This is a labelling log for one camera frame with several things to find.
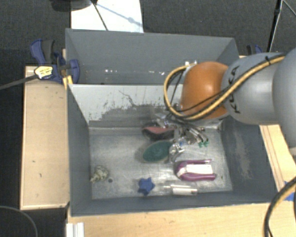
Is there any pale wood flat board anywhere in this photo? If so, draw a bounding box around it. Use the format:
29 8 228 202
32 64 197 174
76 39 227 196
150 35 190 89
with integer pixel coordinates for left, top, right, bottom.
19 65 71 211

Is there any grey metal bin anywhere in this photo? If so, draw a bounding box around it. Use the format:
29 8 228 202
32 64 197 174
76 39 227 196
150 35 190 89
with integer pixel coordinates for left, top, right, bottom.
65 28 278 217

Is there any dark green oval sponge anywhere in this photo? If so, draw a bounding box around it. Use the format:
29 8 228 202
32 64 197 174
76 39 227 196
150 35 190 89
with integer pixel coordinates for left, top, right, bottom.
141 140 174 163

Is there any clear plastic tube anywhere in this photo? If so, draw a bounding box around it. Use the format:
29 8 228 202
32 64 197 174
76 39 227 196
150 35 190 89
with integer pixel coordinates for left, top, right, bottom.
162 184 198 196

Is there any blue star toy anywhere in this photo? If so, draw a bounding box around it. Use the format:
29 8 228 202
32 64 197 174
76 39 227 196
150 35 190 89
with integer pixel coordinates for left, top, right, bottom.
137 177 156 196

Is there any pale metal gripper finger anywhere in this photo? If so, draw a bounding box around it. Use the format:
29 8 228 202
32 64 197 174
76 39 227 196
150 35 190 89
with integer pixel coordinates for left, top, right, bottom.
168 149 185 163
173 141 186 152

